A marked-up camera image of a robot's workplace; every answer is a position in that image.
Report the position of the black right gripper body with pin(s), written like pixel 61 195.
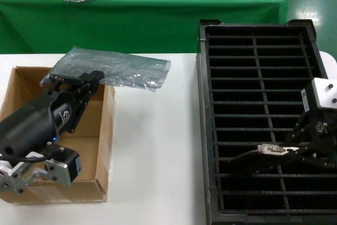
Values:
pixel 323 132

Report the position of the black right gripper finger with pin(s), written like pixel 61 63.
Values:
pixel 297 135
pixel 316 160

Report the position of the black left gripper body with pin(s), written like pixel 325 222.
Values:
pixel 34 125

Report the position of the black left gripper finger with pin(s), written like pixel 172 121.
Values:
pixel 84 103
pixel 68 80

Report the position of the brown open cardboard box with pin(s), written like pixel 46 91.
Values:
pixel 105 135

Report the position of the black slotted plastic container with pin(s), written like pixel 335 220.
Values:
pixel 263 77

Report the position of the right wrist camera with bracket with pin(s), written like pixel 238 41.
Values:
pixel 325 93

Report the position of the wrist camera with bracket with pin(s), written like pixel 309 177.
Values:
pixel 52 169
pixel 325 93

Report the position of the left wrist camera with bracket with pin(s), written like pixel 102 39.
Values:
pixel 52 169

